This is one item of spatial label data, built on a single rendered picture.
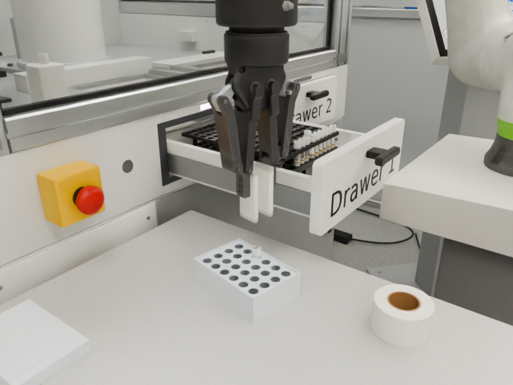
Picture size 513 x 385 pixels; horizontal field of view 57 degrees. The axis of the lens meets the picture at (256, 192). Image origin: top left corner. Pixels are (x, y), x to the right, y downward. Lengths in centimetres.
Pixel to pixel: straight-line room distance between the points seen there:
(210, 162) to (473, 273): 54
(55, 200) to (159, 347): 24
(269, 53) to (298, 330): 32
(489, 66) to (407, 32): 153
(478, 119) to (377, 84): 94
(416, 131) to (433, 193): 172
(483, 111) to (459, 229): 93
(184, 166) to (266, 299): 32
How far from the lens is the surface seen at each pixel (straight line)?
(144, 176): 81
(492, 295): 101
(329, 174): 64
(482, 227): 81
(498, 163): 96
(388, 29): 251
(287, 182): 68
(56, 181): 66
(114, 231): 80
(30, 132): 69
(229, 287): 61
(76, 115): 71
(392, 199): 84
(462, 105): 168
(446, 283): 102
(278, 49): 54
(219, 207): 98
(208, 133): 85
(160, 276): 70
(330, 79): 124
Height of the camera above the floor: 114
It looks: 24 degrees down
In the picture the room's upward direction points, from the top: straight up
